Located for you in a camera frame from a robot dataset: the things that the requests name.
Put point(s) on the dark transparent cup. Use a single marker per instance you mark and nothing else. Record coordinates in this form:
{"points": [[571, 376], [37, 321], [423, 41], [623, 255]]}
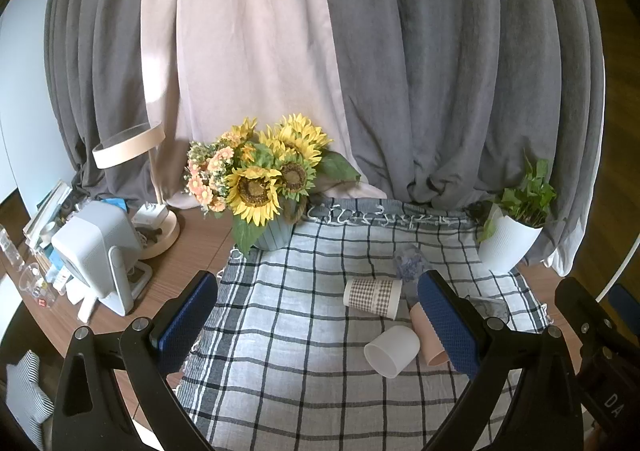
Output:
{"points": [[492, 308]]}

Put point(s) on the pink curtain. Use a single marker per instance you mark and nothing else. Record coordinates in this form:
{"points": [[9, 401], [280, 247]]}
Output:
{"points": [[240, 56]]}

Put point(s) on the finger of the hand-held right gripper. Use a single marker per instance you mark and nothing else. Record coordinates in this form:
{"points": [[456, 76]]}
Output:
{"points": [[627, 306], [580, 303]]}

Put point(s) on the row of books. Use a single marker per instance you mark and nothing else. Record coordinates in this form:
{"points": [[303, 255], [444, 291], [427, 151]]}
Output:
{"points": [[47, 211]]}

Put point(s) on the white power adapter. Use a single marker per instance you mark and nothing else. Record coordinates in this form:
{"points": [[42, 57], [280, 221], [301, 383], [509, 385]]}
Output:
{"points": [[150, 217]]}

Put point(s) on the checkered grey tablecloth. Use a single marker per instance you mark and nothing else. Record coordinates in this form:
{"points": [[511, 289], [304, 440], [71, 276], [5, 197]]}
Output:
{"points": [[300, 331]]}

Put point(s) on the blue-grey ribbed vase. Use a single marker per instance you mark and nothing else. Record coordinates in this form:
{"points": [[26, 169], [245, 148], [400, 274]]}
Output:
{"points": [[272, 237]]}

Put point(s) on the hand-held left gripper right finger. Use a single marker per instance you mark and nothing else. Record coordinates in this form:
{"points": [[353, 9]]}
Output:
{"points": [[447, 326]]}

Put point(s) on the brown patterned paper cup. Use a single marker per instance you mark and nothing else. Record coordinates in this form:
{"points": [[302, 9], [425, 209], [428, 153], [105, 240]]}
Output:
{"points": [[372, 296]]}

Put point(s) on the grey curtain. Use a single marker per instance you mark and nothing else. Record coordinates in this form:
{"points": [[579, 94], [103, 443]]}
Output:
{"points": [[475, 81]]}

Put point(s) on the white boxy appliance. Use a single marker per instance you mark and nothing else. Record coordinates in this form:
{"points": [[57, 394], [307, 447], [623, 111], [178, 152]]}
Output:
{"points": [[90, 241]]}

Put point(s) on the potted green plant white pot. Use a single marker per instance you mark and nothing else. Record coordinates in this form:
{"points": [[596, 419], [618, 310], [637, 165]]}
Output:
{"points": [[510, 241]]}

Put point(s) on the clear plastic cup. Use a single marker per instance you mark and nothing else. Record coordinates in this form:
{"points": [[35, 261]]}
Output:
{"points": [[32, 281]]}

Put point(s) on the white cup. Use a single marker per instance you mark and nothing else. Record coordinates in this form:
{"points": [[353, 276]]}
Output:
{"points": [[392, 350]]}

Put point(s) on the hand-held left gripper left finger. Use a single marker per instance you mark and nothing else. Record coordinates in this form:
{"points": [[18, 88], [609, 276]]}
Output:
{"points": [[186, 323]]}

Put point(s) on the white curved rod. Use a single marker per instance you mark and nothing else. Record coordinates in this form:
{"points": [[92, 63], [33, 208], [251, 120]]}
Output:
{"points": [[620, 266]]}

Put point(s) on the pink cup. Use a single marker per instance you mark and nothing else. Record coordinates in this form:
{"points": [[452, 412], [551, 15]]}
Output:
{"points": [[427, 343]]}

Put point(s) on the sunflower bouquet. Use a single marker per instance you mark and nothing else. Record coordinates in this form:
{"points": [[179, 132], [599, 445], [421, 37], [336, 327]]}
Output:
{"points": [[255, 186]]}

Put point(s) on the striped cushion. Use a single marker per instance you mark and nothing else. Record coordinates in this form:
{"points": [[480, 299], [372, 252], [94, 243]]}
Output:
{"points": [[27, 396]]}

